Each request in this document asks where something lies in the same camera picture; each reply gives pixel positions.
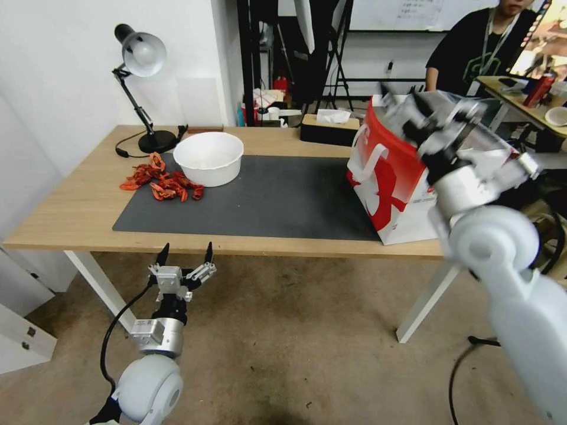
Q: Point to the white round takeout container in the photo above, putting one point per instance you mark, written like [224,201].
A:
[208,164]

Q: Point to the computer monitor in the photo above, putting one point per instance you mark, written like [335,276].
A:
[542,40]

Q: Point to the pale wooden desk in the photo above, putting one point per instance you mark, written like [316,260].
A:
[496,86]

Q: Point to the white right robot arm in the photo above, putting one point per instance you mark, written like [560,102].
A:
[518,310]

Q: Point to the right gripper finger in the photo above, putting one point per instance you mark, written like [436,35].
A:
[427,102]
[393,98]

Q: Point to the red white takeout bag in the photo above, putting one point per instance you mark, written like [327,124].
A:
[390,190]

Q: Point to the person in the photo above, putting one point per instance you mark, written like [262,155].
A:
[469,48]

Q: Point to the black folding stand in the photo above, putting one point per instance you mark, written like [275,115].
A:
[339,53]

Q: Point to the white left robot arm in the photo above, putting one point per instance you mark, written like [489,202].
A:
[148,394]

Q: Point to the small white bowl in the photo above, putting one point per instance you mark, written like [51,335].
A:
[556,116]

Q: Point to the whiteboard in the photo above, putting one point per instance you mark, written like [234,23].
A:
[390,13]

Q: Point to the white tissue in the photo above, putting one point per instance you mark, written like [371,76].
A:
[333,116]

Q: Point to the wooden table white legs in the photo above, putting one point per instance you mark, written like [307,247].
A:
[84,190]

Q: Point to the red drink can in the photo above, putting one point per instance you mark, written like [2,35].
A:
[537,90]

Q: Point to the white cabinet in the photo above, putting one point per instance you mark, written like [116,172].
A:
[22,336]

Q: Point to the black tissue box wooden lid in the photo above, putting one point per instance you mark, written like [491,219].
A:
[328,132]

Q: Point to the black metal rack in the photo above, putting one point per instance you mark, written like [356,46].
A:
[250,62]

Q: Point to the black phone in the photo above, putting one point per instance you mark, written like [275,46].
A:
[508,82]

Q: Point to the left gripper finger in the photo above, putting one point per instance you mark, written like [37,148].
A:
[209,254]
[165,254]

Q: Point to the black desk lamp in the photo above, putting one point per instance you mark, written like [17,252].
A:
[144,53]

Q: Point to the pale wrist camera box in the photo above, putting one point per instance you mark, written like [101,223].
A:
[168,280]
[440,141]

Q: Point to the red crayfish shell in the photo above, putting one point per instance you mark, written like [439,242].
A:
[197,191]
[162,178]
[156,161]
[157,192]
[180,180]
[133,182]
[180,195]
[142,171]

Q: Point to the dark grey table mat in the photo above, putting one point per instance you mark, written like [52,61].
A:
[274,199]

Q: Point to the blue bottle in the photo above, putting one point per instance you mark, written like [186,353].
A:
[240,115]

